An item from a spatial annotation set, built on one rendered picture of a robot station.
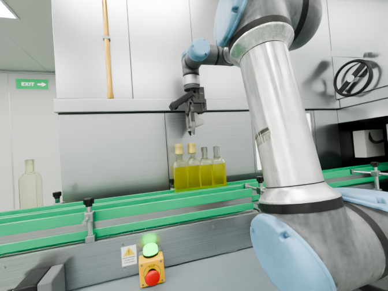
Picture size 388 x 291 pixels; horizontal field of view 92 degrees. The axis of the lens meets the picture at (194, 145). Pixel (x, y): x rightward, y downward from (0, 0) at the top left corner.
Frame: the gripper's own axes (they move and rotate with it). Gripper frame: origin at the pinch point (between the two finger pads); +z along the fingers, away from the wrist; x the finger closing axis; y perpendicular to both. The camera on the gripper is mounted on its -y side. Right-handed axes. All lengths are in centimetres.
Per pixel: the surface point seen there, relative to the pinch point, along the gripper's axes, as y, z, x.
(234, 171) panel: 25.5, 21.0, 11.7
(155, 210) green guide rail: -17.7, 27.2, -14.3
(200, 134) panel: 8.0, 0.1, 11.7
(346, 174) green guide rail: 83, 26, -4
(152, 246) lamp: -19.7, 35.7, -20.9
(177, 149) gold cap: -6.6, 7.0, -2.0
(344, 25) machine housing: 106, -64, 6
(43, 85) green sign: -184, -124, 308
